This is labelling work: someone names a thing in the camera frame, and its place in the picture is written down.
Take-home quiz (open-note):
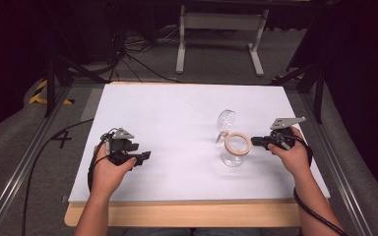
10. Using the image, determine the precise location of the white metal stand frame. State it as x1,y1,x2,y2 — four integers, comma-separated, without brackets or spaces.
175,4,270,78

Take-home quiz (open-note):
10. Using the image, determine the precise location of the clear glass jar with hinged lid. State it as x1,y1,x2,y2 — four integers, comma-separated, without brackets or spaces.
215,109,253,168

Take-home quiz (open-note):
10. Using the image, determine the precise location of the aluminium floor rail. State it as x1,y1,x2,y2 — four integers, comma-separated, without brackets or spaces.
300,92,375,236
0,86,73,236

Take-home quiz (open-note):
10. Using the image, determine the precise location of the yellow and black floor tape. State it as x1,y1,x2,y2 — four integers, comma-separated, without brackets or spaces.
28,80,76,106

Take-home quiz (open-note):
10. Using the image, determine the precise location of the person's left hand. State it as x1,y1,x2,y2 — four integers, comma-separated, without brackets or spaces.
91,144,138,200

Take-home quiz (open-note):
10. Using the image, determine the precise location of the white table cover sheet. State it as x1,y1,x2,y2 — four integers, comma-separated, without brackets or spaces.
68,83,331,204

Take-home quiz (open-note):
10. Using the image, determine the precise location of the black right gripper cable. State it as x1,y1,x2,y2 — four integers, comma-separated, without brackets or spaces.
291,135,349,236

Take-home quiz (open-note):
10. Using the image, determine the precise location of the black tripod stand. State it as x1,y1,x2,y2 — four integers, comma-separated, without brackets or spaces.
43,54,110,119
271,58,327,125

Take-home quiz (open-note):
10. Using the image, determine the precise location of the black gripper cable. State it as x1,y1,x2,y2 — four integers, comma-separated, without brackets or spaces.
291,135,349,236
21,118,112,236

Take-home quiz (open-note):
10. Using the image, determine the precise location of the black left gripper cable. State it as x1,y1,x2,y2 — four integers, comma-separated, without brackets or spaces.
21,118,112,236

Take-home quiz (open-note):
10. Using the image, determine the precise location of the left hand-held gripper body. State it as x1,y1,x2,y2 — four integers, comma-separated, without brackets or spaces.
99,127,141,167

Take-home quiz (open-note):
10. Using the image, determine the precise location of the bundle of black floor cables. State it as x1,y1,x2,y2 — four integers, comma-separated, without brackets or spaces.
104,19,185,85

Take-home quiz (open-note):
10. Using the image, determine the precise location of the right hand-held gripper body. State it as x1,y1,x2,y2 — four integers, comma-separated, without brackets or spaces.
265,116,307,151

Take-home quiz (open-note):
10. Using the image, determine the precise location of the person's right hand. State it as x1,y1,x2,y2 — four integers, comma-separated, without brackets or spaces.
267,126,313,179

